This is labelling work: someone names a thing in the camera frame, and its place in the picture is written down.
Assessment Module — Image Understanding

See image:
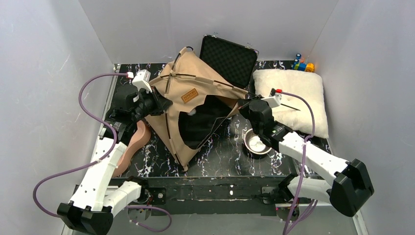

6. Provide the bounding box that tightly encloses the white fluffy cushion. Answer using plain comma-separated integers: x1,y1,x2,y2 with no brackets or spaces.
253,69,329,139

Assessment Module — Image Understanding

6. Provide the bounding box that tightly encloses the white pompom toy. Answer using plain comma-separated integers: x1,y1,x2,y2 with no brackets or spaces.
187,109,196,116

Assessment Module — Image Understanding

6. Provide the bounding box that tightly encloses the colourful toy train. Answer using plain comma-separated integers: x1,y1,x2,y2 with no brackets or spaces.
292,53,315,72

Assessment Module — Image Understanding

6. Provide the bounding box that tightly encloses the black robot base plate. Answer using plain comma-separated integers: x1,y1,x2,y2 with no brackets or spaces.
113,176,293,216

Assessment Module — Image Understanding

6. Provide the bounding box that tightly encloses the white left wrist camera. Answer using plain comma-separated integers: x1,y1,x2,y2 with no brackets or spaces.
132,70,152,93

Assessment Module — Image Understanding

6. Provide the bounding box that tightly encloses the tan fabric pet tent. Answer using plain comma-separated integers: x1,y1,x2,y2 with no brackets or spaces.
145,51,246,171

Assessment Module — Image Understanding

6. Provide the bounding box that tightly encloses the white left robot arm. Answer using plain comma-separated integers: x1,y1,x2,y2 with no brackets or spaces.
57,88,169,235

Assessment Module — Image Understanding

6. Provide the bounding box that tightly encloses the pink double bowl holder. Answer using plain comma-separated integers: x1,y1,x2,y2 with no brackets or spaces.
112,121,151,177

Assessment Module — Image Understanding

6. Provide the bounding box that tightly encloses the black poker chip case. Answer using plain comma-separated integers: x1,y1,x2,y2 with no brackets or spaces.
199,35,258,89

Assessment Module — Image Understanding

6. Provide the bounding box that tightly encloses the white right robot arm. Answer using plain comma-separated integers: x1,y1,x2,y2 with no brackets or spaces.
238,98,374,217

